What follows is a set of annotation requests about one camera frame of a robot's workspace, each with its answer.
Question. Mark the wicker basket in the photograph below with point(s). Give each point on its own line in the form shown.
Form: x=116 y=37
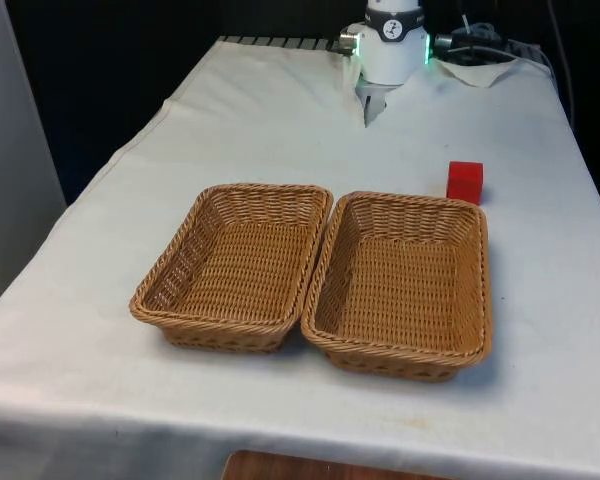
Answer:
x=402 y=285
x=235 y=265

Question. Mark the red cube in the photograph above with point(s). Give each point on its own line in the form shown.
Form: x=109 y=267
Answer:
x=464 y=182

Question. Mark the white cabinet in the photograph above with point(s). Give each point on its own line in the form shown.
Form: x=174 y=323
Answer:
x=10 y=150

